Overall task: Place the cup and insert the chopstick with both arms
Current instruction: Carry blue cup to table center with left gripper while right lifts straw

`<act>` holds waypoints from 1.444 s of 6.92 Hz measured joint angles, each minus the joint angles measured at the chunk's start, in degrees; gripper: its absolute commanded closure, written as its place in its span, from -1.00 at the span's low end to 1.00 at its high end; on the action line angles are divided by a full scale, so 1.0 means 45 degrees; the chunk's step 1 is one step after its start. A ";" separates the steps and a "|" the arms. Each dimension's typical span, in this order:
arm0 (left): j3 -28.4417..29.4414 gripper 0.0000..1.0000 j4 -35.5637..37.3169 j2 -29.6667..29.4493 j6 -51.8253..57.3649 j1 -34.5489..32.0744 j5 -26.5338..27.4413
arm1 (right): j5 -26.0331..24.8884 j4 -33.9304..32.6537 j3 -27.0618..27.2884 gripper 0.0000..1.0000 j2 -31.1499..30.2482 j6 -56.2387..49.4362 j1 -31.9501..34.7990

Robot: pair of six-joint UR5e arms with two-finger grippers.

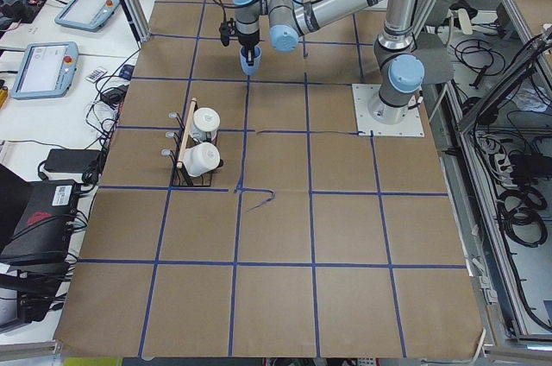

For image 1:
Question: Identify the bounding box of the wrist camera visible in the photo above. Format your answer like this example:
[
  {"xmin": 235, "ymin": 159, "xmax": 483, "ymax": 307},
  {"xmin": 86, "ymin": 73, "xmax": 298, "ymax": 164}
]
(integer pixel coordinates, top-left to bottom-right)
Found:
[{"xmin": 218, "ymin": 18, "xmax": 235, "ymax": 47}]

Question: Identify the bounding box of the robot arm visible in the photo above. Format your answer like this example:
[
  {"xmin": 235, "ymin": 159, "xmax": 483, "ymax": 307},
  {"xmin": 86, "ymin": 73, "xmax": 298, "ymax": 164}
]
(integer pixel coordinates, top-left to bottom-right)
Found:
[{"xmin": 219, "ymin": 0, "xmax": 454, "ymax": 125}]

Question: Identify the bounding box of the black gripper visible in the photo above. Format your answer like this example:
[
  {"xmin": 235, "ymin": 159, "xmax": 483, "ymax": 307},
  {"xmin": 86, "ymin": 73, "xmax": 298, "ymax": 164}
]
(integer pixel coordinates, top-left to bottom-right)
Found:
[{"xmin": 235, "ymin": 20, "xmax": 260, "ymax": 66}]

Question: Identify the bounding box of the white mug inner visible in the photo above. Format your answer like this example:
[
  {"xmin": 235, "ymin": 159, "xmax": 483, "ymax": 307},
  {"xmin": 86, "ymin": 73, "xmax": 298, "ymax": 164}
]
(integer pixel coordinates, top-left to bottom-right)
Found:
[{"xmin": 190, "ymin": 107, "xmax": 221, "ymax": 142}]

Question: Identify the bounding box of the black computer box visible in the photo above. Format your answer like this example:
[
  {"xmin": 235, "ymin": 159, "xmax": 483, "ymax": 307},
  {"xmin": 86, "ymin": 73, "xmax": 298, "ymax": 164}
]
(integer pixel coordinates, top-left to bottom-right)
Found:
[{"xmin": 1, "ymin": 166, "xmax": 82, "ymax": 266}]

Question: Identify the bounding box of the black wire mug rack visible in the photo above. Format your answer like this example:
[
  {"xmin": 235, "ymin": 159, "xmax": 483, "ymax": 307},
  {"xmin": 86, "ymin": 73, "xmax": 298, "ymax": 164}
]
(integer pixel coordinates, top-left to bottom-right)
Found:
[{"xmin": 161, "ymin": 98, "xmax": 224, "ymax": 187}]

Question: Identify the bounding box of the remote control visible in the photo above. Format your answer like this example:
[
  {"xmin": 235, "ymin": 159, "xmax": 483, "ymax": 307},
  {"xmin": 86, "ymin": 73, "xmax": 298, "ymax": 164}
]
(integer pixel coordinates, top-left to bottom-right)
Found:
[{"xmin": 85, "ymin": 66, "xmax": 108, "ymax": 83}]

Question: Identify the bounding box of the black power adapter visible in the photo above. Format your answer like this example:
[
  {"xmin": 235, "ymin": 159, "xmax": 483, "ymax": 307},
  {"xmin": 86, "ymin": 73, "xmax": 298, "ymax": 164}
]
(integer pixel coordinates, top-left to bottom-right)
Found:
[{"xmin": 43, "ymin": 148, "xmax": 100, "ymax": 174}]

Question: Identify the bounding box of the white mug outer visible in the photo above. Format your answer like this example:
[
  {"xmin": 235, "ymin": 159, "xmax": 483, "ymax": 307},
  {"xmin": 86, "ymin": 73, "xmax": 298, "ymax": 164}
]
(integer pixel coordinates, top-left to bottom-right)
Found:
[{"xmin": 184, "ymin": 142, "xmax": 223, "ymax": 177}]

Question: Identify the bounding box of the white mug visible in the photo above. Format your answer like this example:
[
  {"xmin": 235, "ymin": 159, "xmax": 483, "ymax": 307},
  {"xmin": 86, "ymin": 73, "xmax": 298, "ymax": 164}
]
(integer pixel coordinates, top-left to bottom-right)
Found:
[
  {"xmin": 190, "ymin": 107, "xmax": 221, "ymax": 142},
  {"xmin": 184, "ymin": 142, "xmax": 223, "ymax": 177}
]

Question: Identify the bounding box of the teach pendant far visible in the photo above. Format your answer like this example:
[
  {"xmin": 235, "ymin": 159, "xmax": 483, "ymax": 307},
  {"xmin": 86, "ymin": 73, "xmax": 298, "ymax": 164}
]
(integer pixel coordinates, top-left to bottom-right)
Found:
[{"xmin": 54, "ymin": 0, "xmax": 120, "ymax": 31}]

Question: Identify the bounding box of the teach pendant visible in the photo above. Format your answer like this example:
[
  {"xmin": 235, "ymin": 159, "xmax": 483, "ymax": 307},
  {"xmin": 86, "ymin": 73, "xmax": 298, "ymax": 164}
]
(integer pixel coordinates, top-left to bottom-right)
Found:
[
  {"xmin": 54, "ymin": 0, "xmax": 120, "ymax": 31},
  {"xmin": 9, "ymin": 41, "xmax": 78, "ymax": 100}
]

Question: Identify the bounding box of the light blue plastic cup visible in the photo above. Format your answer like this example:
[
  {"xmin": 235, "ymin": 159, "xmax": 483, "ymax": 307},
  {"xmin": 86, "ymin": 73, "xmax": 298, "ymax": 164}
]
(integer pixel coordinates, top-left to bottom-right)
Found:
[{"xmin": 240, "ymin": 46, "xmax": 262, "ymax": 76}]

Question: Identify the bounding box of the teach pendant near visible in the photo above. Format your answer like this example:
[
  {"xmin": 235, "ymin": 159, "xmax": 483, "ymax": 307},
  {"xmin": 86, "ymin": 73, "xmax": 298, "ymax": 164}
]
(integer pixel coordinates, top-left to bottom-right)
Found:
[{"xmin": 9, "ymin": 41, "xmax": 78, "ymax": 100}]

